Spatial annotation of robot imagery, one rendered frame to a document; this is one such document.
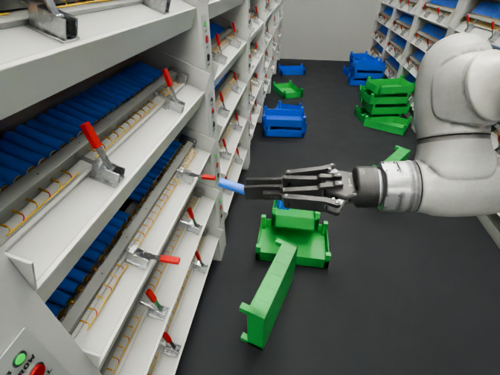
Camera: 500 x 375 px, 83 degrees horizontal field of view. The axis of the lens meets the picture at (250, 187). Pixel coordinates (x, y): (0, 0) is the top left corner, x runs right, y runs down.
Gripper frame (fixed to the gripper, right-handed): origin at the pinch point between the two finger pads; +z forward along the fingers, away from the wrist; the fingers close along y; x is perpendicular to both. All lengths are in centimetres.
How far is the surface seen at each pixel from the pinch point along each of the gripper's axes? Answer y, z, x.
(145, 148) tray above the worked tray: 2.6, 19.7, -11.1
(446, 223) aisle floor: -70, -74, 74
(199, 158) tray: -25.2, 23.2, 7.3
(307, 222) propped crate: -45, -8, 52
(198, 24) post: -30.0, 16.5, -25.9
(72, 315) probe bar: 26.0, 25.3, 3.2
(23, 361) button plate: 35.3, 18.2, -6.1
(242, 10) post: -100, 19, -23
